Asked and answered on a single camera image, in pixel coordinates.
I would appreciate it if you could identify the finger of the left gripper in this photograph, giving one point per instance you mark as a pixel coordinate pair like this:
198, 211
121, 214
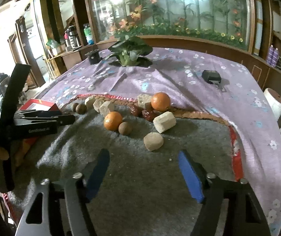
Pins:
61, 120
38, 113

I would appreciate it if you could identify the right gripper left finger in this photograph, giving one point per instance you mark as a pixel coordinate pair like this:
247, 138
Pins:
94, 173

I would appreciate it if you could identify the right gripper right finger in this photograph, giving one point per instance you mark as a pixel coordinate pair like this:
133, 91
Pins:
192, 174

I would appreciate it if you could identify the orange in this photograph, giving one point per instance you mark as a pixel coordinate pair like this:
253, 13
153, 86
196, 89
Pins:
113, 120
160, 102

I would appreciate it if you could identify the brown round longan fruit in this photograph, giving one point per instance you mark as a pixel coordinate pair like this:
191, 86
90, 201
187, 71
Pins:
125, 128

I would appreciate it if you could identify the beige rounded foam block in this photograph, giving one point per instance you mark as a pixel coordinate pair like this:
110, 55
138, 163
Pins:
153, 141

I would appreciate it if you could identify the beige hexagonal foam block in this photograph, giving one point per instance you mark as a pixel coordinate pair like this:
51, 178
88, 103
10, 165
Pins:
164, 121

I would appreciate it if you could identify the red date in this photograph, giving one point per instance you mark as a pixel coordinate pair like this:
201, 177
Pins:
135, 110
149, 115

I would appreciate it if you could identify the dark brown longan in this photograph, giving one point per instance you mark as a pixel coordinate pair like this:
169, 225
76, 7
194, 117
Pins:
74, 106

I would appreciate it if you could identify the red white tray box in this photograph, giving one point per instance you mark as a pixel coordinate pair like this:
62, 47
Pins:
36, 104

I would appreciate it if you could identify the grey felt mat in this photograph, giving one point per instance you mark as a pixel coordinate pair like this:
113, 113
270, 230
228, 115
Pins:
143, 192

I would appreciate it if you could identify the beige foam block back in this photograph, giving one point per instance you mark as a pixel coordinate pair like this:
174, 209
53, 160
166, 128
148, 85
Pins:
144, 101

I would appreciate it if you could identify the black steel thermos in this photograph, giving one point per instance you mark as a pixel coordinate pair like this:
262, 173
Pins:
73, 37

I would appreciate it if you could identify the pink thermos bottle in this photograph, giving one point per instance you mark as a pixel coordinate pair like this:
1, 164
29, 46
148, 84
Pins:
67, 42

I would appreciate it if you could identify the green water bottle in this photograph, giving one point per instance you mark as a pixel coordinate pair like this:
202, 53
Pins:
88, 34

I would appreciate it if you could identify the green potted plant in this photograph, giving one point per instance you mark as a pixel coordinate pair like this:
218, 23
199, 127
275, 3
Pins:
130, 51

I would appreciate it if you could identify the purple floral tablecloth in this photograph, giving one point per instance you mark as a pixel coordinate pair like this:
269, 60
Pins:
178, 73

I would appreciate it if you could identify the black small device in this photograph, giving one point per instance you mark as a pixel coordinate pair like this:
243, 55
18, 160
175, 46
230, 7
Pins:
213, 78

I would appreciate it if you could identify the white paper roll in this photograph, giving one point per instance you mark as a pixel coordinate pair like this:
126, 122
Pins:
274, 101

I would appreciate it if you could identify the purple spray bottles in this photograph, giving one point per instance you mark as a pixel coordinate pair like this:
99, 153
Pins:
272, 56

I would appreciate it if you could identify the floral glass display panel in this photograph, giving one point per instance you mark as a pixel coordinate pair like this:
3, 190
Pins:
230, 22

